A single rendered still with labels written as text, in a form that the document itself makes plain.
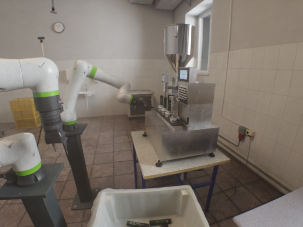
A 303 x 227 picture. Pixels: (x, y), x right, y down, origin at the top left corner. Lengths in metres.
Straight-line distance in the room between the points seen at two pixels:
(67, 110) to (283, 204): 1.56
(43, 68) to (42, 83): 0.05
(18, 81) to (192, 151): 1.10
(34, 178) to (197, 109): 1.10
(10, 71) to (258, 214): 1.22
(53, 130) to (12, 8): 5.36
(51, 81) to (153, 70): 4.46
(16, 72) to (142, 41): 4.53
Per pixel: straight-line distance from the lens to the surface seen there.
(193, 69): 1.07
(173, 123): 1.16
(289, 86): 2.20
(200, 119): 1.18
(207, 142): 1.23
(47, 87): 0.61
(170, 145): 1.08
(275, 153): 2.40
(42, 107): 0.62
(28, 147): 0.84
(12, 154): 0.84
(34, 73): 0.59
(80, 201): 2.00
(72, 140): 1.53
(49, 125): 0.64
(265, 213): 1.03
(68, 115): 1.28
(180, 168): 1.14
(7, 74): 0.59
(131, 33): 4.95
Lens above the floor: 1.44
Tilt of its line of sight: 17 degrees down
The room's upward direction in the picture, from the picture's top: straight up
